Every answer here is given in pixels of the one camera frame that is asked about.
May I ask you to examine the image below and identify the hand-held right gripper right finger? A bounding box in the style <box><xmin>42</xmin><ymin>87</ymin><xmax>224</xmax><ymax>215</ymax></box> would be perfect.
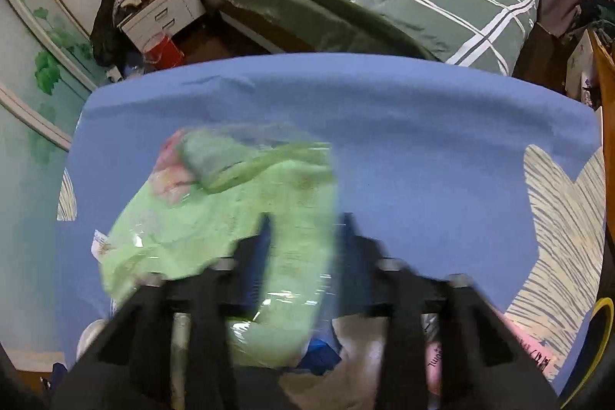
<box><xmin>337</xmin><ymin>212</ymin><xmax>562</xmax><ymax>410</ymax></box>

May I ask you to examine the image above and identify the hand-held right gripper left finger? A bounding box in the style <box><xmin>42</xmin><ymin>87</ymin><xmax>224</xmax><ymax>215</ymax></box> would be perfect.
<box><xmin>50</xmin><ymin>213</ymin><xmax>284</xmax><ymax>410</ymax></box>

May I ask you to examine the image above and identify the blue wrapper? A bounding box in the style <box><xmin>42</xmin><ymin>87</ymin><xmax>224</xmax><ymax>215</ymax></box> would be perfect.
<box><xmin>302</xmin><ymin>337</ymin><xmax>343</xmax><ymax>375</ymax></box>

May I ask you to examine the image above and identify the red bucket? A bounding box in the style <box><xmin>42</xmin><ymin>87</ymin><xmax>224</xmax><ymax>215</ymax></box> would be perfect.
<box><xmin>143</xmin><ymin>32</ymin><xmax>186</xmax><ymax>70</ymax></box>

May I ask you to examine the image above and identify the white cardboard box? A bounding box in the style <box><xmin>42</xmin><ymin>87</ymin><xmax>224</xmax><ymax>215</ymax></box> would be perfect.
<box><xmin>565</xmin><ymin>30</ymin><xmax>600</xmax><ymax>108</ymax></box>

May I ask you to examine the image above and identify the pink packet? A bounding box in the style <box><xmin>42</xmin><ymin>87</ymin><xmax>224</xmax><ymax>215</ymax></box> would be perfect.
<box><xmin>423</xmin><ymin>311</ymin><xmax>559</xmax><ymax>396</ymax></box>

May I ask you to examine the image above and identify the heap of dark bags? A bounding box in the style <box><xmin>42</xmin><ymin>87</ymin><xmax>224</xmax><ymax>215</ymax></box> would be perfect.
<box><xmin>571</xmin><ymin>0</ymin><xmax>615</xmax><ymax>46</ymax></box>

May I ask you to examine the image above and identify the leaf print wardrobe door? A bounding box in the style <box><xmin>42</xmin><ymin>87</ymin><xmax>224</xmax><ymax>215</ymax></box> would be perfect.
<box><xmin>0</xmin><ymin>0</ymin><xmax>109</xmax><ymax>344</ymax></box>

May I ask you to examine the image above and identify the brown wooden furniture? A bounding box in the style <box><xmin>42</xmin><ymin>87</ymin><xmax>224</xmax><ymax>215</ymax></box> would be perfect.
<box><xmin>588</xmin><ymin>30</ymin><xmax>615</xmax><ymax>138</ymax></box>

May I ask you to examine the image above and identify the white nightstand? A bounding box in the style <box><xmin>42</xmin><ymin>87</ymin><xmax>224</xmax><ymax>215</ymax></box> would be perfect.
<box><xmin>119</xmin><ymin>0</ymin><xmax>206</xmax><ymax>55</ymax></box>

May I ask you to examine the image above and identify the green plastic packet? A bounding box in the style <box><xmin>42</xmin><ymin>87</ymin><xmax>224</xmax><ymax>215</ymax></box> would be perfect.
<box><xmin>91</xmin><ymin>128</ymin><xmax>338</xmax><ymax>369</ymax></box>

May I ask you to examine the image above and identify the pile of dark clothes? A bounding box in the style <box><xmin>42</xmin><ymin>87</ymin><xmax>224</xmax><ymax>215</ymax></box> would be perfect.
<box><xmin>90</xmin><ymin>0</ymin><xmax>159</xmax><ymax>68</ymax></box>

